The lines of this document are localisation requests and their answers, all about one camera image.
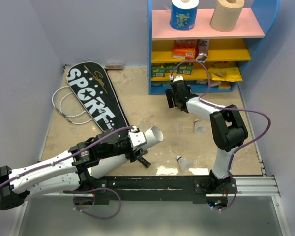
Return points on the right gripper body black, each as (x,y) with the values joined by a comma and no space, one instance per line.
(188,87)

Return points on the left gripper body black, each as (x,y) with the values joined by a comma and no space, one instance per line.
(123,147)

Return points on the white shuttlecock tube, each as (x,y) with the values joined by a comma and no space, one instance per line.
(105,166)

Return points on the white shuttlecock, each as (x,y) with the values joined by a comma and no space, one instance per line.
(199,128)

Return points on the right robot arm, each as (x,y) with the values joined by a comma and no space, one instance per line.
(228,130)

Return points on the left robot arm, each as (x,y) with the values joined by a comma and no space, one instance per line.
(15,183)

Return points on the green box right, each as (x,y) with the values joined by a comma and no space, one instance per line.
(185,68)

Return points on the green box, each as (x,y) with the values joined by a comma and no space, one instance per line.
(171,68)
(158,71)
(185,68)

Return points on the green box left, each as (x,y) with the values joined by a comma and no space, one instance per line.
(158,71)

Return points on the green box middle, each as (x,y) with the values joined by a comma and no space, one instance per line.
(171,68)

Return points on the blue shelf unit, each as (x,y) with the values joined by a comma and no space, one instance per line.
(212,49)

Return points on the orange snack box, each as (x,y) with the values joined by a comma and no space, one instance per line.
(184,49)

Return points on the yellow snack bag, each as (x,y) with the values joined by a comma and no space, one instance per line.
(224,71)

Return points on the silver snack bag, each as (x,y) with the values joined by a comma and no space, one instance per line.
(202,50)

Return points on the small pink eraser box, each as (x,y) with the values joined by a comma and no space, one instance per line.
(114,66)

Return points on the black sport racket bag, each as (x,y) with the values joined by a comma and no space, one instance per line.
(92,86)

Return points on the white shuttlecock front table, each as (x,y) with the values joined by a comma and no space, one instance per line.
(184,163)

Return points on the blue wrapped paper roll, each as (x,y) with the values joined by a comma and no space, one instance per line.
(183,14)

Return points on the brown paper towel roll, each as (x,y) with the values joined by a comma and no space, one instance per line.
(226,15)

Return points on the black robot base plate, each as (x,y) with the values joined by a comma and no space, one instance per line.
(195,189)

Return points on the aluminium rail frame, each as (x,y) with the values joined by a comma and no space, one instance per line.
(257,210)

